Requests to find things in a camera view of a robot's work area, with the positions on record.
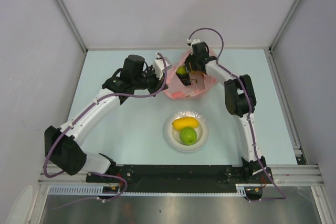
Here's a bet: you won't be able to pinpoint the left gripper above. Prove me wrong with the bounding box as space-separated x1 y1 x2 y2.
133 66 168 97

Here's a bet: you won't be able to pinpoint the green fake pear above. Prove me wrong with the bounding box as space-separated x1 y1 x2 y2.
176 66 187 75

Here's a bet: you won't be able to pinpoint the pink plastic bag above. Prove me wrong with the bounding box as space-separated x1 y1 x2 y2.
162 47 218 101

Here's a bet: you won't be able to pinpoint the yellow fake mango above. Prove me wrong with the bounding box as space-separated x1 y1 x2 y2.
172 116 199 131

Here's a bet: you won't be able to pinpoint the white paper plate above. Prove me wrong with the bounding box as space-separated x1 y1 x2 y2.
163 110 209 153

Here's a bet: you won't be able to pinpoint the green fake apple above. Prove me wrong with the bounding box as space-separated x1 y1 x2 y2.
179 127 197 145

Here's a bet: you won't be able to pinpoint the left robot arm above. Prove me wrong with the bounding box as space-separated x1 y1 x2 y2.
43 52 171 182

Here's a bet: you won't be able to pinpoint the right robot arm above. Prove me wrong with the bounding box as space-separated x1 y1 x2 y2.
184 39 267 183

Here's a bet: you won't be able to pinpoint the dark fake grapes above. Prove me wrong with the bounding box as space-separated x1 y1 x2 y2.
177 73 198 87

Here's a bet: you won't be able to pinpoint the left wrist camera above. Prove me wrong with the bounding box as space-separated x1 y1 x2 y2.
153 52 172 79

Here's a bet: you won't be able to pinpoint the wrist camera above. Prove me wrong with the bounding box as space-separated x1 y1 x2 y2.
153 52 172 79
187 39 203 47

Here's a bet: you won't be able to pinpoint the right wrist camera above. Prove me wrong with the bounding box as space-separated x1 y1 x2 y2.
187 39 203 47

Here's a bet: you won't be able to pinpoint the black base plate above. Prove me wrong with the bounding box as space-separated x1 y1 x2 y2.
86 164 274 194

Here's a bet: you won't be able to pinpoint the white cable duct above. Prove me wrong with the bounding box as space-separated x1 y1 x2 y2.
48 184 262 197

